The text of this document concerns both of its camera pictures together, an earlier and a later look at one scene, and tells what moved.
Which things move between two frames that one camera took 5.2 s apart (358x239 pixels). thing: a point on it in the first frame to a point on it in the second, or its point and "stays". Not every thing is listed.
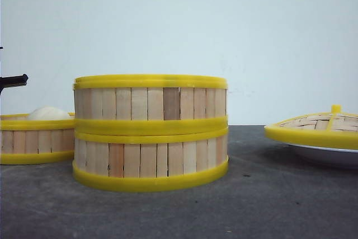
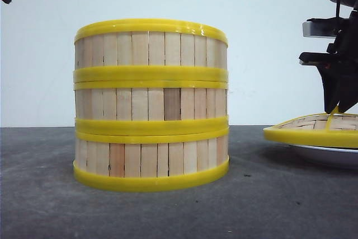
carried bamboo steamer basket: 150,103 stays
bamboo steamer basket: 24,141 to 151,50
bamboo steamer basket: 151,158 stays
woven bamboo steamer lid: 334,129 stays
